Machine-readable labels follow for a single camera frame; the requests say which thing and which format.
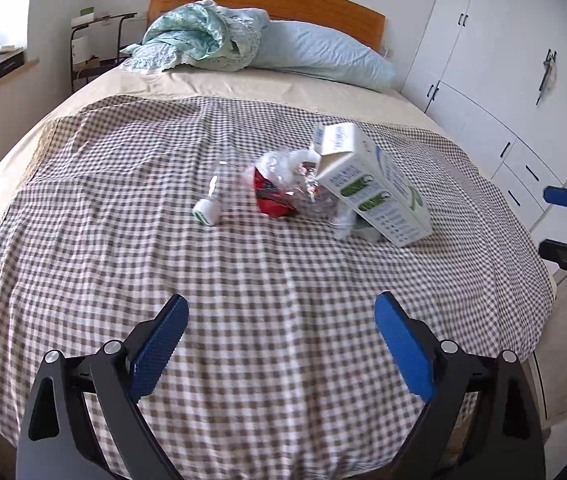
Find light blue pillow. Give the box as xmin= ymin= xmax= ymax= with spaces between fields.
xmin=251 ymin=20 xmax=399 ymax=94

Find crushed clear plastic bottle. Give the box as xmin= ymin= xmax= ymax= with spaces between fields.
xmin=254 ymin=150 xmax=382 ymax=242

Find crumpled pale green quilt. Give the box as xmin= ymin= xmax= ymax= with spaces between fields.
xmin=121 ymin=0 xmax=272 ymax=74

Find white wardrobe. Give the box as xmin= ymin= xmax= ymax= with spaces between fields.
xmin=401 ymin=0 xmax=567 ymax=242

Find white drink carton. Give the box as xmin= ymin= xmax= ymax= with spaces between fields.
xmin=310 ymin=122 xmax=435 ymax=249

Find checked blanket with lace edge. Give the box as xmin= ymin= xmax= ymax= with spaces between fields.
xmin=0 ymin=95 xmax=557 ymax=480

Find black metal bedside rack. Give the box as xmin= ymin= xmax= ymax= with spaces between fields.
xmin=70 ymin=11 xmax=139 ymax=94

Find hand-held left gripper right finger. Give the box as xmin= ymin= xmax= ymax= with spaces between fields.
xmin=373 ymin=291 xmax=547 ymax=480

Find small plastic drink bottle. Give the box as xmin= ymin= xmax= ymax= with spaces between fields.
xmin=192 ymin=160 xmax=232 ymax=226

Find red wrapper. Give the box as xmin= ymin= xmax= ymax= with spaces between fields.
xmin=254 ymin=167 xmax=299 ymax=219

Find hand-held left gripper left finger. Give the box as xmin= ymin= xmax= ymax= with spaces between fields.
xmin=16 ymin=294 xmax=190 ymax=480

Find wooden bed frame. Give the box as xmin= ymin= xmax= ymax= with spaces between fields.
xmin=146 ymin=0 xmax=387 ymax=54

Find cream bed sheet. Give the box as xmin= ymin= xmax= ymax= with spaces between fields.
xmin=0 ymin=66 xmax=495 ymax=306

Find black flat box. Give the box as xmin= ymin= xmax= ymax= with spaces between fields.
xmin=0 ymin=49 xmax=26 ymax=84

